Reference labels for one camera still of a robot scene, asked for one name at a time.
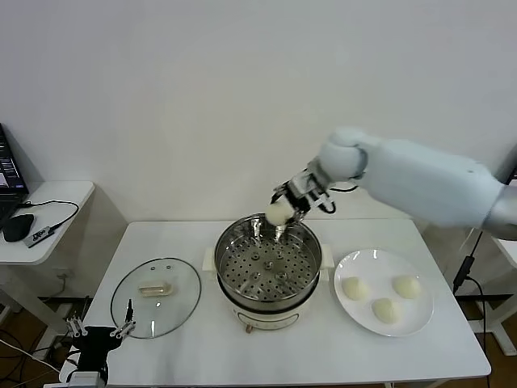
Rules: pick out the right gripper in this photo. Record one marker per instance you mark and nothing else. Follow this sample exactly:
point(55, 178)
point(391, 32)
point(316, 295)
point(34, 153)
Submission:
point(307, 194)

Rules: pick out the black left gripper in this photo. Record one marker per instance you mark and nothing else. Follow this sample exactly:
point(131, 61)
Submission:
point(95, 343)

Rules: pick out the white steamed baozi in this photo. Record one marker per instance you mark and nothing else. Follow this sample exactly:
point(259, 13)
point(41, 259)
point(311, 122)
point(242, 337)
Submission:
point(278, 213)
point(355, 288)
point(387, 310)
point(406, 286)

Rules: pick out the round glass pot lid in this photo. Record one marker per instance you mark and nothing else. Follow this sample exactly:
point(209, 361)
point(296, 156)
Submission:
point(161, 313)

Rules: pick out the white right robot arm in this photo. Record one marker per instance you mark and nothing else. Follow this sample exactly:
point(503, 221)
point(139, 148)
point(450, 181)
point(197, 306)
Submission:
point(416, 178)

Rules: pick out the perforated steel steamer basket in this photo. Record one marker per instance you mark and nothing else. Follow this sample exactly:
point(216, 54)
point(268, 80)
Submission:
point(266, 275)

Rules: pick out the round white plate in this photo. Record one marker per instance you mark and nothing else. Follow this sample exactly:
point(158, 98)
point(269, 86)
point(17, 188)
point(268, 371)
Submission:
point(371, 266)

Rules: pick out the small black printed device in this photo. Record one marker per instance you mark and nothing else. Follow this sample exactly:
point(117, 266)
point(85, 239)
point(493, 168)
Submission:
point(39, 235)

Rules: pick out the cream electric cooking pot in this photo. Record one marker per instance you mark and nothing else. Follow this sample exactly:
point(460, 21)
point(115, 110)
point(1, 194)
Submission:
point(266, 317)

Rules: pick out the black computer mouse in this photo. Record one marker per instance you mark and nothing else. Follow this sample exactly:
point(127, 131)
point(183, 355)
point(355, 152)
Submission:
point(18, 228)

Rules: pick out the white rounded side desk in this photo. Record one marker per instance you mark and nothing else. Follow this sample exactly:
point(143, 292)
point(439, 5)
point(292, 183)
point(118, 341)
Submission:
point(60, 194)

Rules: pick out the black open laptop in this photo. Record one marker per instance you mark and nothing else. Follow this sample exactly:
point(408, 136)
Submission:
point(8, 178)

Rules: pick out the white labelled side desk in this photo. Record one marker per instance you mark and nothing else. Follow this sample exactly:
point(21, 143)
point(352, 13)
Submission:
point(507, 254)

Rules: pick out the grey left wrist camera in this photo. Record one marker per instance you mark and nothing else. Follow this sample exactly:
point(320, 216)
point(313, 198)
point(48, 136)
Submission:
point(87, 380)

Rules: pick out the white wall socket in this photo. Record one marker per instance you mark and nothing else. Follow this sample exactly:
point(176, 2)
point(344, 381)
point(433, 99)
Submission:
point(66, 275)

